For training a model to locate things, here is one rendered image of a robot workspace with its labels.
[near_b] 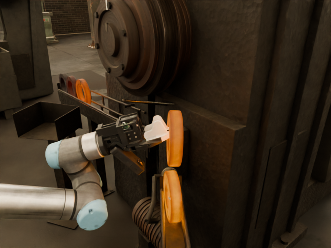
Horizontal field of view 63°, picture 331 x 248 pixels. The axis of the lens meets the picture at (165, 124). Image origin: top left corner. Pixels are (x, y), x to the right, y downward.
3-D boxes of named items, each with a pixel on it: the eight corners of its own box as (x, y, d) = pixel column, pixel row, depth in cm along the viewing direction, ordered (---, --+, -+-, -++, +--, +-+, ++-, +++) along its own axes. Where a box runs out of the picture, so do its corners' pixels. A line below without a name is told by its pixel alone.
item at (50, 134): (60, 199, 186) (40, 101, 155) (94, 207, 178) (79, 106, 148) (39, 220, 168) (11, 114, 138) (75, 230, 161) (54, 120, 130)
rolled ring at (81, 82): (73, 82, 184) (78, 82, 186) (81, 108, 185) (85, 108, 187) (80, 76, 169) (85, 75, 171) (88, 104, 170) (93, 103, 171)
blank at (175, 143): (179, 104, 80) (167, 104, 80) (184, 119, 65) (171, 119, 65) (176, 152, 85) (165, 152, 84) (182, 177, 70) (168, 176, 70)
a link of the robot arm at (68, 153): (61, 159, 82) (48, 138, 77) (95, 150, 81) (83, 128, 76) (54, 177, 75) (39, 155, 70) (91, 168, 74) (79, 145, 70)
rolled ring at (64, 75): (64, 74, 195) (68, 73, 197) (57, 72, 209) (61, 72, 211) (69, 99, 201) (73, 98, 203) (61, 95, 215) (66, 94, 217)
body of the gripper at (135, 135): (137, 122, 68) (92, 134, 69) (147, 150, 72) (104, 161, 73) (139, 110, 75) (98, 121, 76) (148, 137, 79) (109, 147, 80)
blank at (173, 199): (175, 217, 89) (165, 218, 89) (171, 170, 92) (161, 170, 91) (184, 227, 74) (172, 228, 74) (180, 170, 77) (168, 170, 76)
